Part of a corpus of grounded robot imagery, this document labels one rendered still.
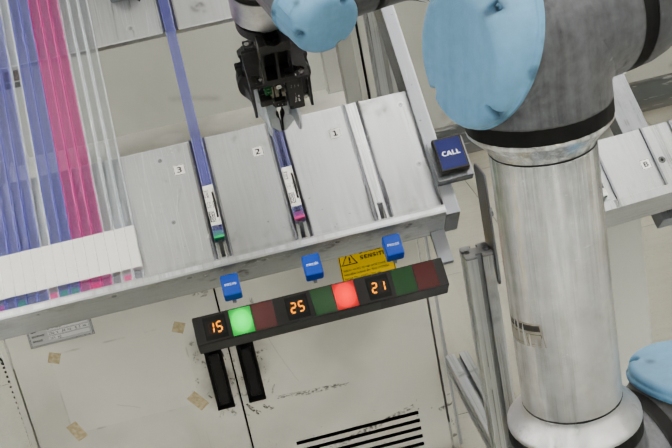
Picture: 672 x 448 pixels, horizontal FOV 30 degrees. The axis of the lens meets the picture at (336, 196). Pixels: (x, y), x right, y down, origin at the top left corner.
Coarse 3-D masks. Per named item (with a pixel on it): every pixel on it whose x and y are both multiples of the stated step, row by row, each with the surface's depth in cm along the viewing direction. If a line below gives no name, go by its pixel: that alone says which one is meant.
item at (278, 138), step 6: (276, 132) 173; (276, 138) 172; (282, 138) 172; (276, 144) 172; (282, 144) 172; (276, 150) 172; (282, 150) 171; (282, 156) 171; (288, 156) 171; (282, 162) 171; (288, 162) 171; (294, 210) 168; (300, 210) 168; (294, 216) 167
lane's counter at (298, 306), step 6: (300, 294) 165; (288, 300) 165; (294, 300) 165; (300, 300) 165; (306, 300) 165; (288, 306) 164; (294, 306) 164; (300, 306) 164; (306, 306) 164; (288, 312) 164; (294, 312) 164; (300, 312) 164; (306, 312) 164; (294, 318) 164
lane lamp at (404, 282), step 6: (396, 270) 166; (402, 270) 166; (408, 270) 166; (396, 276) 166; (402, 276) 166; (408, 276) 166; (396, 282) 166; (402, 282) 166; (408, 282) 166; (414, 282) 166; (396, 288) 165; (402, 288) 165; (408, 288) 165; (414, 288) 165
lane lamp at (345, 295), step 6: (348, 282) 166; (336, 288) 165; (342, 288) 165; (348, 288) 165; (354, 288) 165; (336, 294) 165; (342, 294) 165; (348, 294) 165; (354, 294) 165; (336, 300) 165; (342, 300) 165; (348, 300) 165; (354, 300) 165; (342, 306) 164; (348, 306) 164
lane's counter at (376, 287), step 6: (378, 276) 166; (384, 276) 166; (366, 282) 166; (372, 282) 166; (378, 282) 166; (384, 282) 166; (372, 288) 165; (378, 288) 165; (384, 288) 165; (390, 288) 165; (372, 294) 165; (378, 294) 165; (384, 294) 165; (390, 294) 165
